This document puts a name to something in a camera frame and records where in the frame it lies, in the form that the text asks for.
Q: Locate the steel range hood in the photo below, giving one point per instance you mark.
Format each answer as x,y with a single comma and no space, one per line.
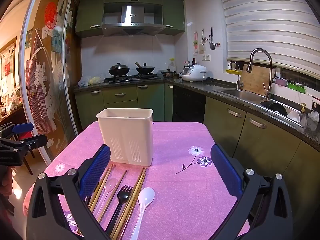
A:
132,15

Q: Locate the wall hook rail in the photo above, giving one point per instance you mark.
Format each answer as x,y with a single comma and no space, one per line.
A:
218,44

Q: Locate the white plastic spoon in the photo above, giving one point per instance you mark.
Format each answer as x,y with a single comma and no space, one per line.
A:
146,196

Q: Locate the yellow tray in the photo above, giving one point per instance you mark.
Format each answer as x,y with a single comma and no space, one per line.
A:
233,71

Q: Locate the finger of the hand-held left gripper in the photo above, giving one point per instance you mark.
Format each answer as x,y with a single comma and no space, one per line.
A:
22,127
32,141

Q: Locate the white plastic bag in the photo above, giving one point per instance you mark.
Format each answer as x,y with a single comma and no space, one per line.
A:
83,82

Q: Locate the hanging kitchen utensils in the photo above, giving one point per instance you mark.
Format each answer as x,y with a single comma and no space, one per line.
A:
201,47

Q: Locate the green planter box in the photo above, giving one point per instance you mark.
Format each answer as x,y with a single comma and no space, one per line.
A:
296,88

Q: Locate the black pan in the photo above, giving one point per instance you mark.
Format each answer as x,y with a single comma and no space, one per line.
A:
277,108

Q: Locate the pink floral tablecloth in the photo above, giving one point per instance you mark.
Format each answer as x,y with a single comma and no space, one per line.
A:
175,192

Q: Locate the purple pot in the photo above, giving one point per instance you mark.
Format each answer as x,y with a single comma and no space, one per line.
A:
281,82

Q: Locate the flower-patterned glass sliding door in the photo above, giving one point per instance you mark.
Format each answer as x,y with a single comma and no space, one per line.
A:
50,80

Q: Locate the black built-in dishwasher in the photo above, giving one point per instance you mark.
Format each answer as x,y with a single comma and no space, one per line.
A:
187,105

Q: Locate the dark stone countertop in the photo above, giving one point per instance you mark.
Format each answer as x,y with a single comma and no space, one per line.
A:
200,84

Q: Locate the wooden chopstick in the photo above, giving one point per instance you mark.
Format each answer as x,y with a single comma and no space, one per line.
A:
133,192
136,202
101,182
135,197
112,195
105,185

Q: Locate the black plastic fork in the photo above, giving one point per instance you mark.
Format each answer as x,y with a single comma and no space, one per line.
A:
120,202

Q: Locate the small steel faucet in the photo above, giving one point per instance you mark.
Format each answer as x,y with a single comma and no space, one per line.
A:
238,80

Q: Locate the black hanging spatula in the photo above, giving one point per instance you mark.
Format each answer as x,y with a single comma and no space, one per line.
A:
212,46

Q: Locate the person's left hand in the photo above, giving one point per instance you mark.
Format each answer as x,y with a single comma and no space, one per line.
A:
6,180

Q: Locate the pink hanging wall item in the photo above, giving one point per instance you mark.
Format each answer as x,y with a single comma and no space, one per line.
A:
195,41

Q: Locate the framed wall picture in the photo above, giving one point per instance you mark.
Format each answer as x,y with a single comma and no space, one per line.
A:
8,65

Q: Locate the wooden chair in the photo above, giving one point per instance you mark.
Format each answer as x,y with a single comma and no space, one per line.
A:
27,161

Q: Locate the white rice cooker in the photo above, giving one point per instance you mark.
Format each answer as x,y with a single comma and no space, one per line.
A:
193,72

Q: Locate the white plastic utensil holder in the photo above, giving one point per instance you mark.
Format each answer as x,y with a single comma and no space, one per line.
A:
125,132

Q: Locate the crumpled clear plastic bag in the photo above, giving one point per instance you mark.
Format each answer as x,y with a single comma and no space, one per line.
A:
313,118

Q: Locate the soap dispenser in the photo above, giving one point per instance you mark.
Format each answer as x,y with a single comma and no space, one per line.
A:
303,110

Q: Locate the yellow-capped oil bottle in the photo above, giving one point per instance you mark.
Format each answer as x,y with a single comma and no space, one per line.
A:
172,63

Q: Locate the clear plastic spoon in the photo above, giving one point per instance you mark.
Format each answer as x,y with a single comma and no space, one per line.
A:
111,183

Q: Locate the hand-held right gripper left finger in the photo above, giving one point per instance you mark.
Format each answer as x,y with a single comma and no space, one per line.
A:
96,172

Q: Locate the red round paper cutout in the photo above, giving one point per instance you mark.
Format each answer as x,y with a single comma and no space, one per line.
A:
51,15

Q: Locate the small steel pot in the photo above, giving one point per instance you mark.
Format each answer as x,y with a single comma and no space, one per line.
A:
168,74

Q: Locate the black wok with lid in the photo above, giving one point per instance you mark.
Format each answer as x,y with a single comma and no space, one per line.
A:
118,69

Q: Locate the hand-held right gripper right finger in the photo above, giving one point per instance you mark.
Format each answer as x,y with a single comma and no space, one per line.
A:
226,172

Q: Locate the tall steel faucet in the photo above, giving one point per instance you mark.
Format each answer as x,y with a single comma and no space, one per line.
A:
269,80

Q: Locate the white bowl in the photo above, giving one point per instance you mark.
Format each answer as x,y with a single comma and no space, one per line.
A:
293,117

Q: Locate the clear bag of yellow food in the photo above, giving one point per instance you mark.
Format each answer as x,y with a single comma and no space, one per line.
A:
96,80

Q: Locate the white wall socket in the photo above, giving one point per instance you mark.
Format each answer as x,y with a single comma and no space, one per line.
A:
206,57

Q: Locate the green sink base cabinets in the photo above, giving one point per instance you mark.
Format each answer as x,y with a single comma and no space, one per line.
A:
262,145

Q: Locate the steel kitchen sink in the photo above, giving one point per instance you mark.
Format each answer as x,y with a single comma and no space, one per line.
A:
235,93

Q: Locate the white window blind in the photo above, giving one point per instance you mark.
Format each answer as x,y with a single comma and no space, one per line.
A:
265,25

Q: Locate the black gas stove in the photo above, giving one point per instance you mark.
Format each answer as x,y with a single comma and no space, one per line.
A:
132,78

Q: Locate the wooden cutting board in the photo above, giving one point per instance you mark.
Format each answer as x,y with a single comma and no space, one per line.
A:
255,80

